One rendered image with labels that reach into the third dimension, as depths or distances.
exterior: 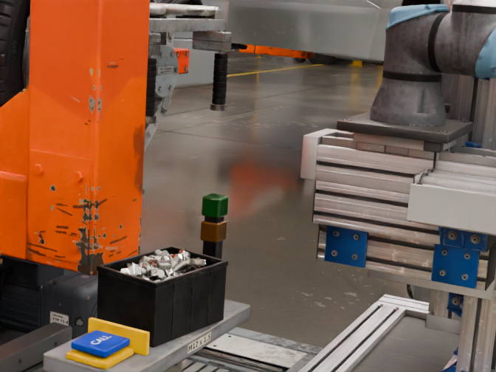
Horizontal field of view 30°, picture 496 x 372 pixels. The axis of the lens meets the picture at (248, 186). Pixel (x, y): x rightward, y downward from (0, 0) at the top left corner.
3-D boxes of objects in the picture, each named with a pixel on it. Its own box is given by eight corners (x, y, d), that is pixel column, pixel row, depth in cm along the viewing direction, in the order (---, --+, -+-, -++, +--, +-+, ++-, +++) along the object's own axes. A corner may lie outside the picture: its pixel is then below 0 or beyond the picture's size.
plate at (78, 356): (94, 343, 158) (95, 338, 158) (133, 354, 154) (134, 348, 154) (65, 359, 151) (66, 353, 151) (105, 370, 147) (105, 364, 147)
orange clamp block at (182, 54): (149, 72, 259) (166, 71, 267) (173, 74, 256) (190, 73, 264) (150, 47, 258) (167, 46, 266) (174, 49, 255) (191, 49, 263)
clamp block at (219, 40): (201, 48, 242) (201, 28, 241) (231, 51, 238) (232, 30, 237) (191, 49, 238) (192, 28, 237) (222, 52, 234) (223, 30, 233)
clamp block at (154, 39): (127, 52, 212) (128, 29, 211) (160, 55, 209) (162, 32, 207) (114, 52, 208) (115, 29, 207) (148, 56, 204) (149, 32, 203)
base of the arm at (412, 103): (452, 121, 190) (457, 73, 188) (435, 129, 177) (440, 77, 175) (382, 113, 196) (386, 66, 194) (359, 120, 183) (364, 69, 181)
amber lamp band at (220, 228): (209, 236, 185) (209, 217, 184) (226, 240, 183) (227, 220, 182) (198, 240, 181) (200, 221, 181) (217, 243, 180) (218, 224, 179)
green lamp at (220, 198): (210, 212, 184) (211, 192, 183) (228, 215, 182) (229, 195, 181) (200, 215, 180) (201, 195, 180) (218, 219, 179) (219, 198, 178)
